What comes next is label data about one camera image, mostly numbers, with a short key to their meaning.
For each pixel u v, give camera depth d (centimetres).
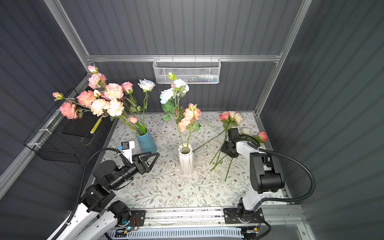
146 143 85
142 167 57
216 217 75
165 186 84
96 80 62
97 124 77
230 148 72
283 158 45
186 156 72
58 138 69
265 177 47
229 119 115
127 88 71
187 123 65
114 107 64
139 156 66
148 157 59
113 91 63
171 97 61
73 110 62
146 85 72
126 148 59
